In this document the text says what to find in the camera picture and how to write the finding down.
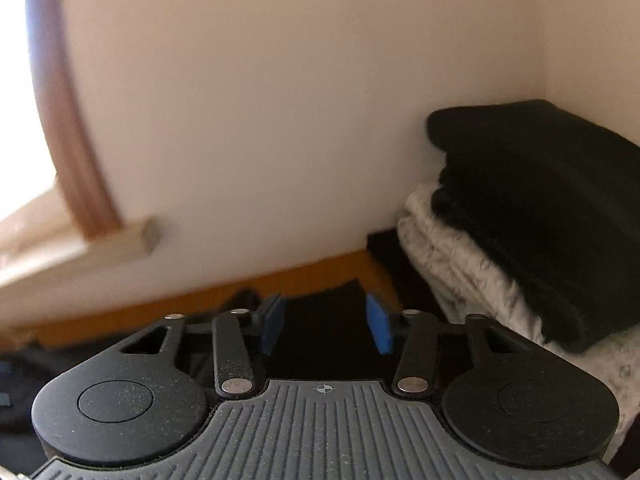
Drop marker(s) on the white patterned cloth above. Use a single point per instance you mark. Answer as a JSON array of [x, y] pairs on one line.
[[460, 260]]

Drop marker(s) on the flat black cloth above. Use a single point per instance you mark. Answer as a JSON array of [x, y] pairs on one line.
[[390, 260]]

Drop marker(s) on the beige window sill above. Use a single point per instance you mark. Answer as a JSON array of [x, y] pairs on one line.
[[75, 255]]

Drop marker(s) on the black garment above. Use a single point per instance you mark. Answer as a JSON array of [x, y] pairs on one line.
[[540, 210], [325, 330]]

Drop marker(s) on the folded black garment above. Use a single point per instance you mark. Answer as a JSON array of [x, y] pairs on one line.
[[540, 210]]

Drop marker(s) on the wooden window trim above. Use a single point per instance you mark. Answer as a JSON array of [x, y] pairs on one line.
[[65, 135]]

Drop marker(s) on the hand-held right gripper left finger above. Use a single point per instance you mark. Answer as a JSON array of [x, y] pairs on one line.
[[272, 322]]

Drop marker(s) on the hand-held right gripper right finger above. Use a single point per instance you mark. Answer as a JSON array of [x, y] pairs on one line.
[[377, 325]]

